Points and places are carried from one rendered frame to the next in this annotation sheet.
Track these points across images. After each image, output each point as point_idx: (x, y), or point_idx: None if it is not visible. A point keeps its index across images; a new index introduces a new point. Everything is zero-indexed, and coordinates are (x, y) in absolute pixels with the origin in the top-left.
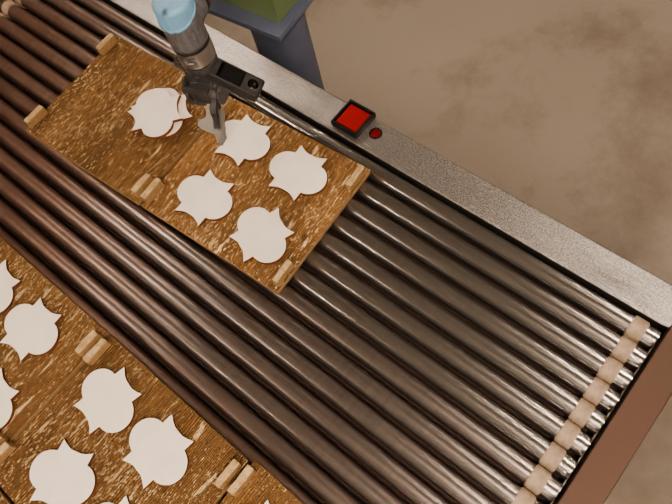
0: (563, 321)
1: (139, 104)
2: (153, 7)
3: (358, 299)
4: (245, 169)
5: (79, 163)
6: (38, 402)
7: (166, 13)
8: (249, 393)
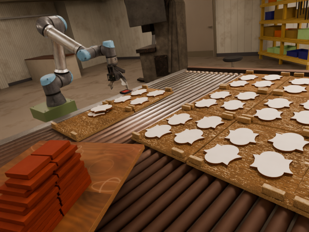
0: (184, 75)
1: (94, 110)
2: (108, 41)
3: (176, 87)
4: (132, 98)
5: (108, 124)
6: (208, 114)
7: (111, 40)
8: (201, 92)
